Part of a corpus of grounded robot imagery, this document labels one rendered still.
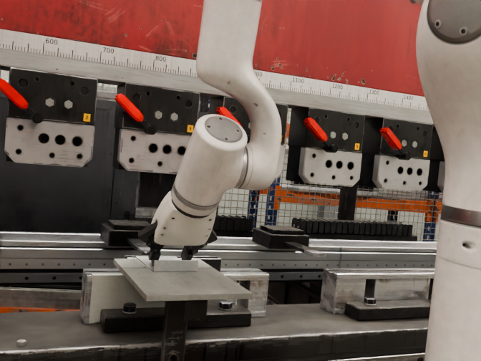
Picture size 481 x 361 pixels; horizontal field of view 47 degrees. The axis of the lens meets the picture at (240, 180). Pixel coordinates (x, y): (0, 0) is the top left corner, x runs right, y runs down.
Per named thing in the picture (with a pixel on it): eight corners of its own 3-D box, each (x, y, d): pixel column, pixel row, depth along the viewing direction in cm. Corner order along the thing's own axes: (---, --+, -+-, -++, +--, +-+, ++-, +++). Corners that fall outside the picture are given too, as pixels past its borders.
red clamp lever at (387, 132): (389, 125, 124) (412, 156, 127) (378, 125, 128) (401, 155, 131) (384, 131, 123) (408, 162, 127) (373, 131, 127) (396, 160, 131)
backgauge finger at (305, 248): (297, 261, 131) (299, 241, 131) (251, 241, 155) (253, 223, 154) (339, 261, 136) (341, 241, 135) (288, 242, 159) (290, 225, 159)
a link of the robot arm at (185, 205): (218, 172, 98) (213, 184, 100) (170, 168, 94) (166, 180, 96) (230, 208, 92) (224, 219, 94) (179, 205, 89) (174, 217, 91)
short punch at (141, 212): (136, 218, 110) (140, 170, 110) (134, 216, 112) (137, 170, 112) (184, 220, 114) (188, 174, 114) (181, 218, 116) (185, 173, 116)
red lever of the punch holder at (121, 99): (122, 91, 100) (159, 130, 103) (117, 92, 103) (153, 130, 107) (114, 97, 99) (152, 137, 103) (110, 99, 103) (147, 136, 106)
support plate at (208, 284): (145, 301, 84) (146, 295, 84) (113, 263, 109) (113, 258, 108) (252, 299, 92) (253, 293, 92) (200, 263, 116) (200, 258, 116)
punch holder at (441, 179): (442, 193, 137) (449, 126, 136) (419, 189, 145) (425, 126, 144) (487, 196, 143) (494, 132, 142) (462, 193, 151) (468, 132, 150)
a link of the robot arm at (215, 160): (222, 172, 98) (171, 167, 94) (248, 115, 89) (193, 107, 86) (231, 208, 92) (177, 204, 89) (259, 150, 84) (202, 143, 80)
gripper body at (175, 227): (217, 182, 99) (200, 223, 106) (162, 178, 95) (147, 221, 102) (227, 214, 94) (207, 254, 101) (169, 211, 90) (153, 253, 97)
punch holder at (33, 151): (3, 162, 96) (10, 66, 96) (3, 159, 104) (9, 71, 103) (91, 167, 103) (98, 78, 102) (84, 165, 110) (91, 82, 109)
